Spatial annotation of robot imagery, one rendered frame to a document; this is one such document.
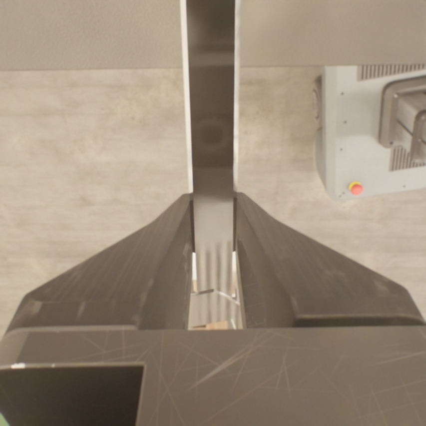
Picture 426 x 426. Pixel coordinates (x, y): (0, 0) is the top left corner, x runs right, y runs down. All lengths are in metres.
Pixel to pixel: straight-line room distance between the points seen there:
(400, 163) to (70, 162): 1.24
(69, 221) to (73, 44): 1.65
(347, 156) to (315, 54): 1.13
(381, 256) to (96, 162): 1.42
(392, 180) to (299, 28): 1.26
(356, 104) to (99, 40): 1.10
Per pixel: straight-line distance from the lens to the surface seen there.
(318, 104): 1.38
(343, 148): 1.32
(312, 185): 1.68
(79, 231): 1.87
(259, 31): 0.20
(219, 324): 1.89
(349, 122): 1.28
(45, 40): 0.22
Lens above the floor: 1.37
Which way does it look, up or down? 54 degrees down
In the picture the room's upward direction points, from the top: 179 degrees clockwise
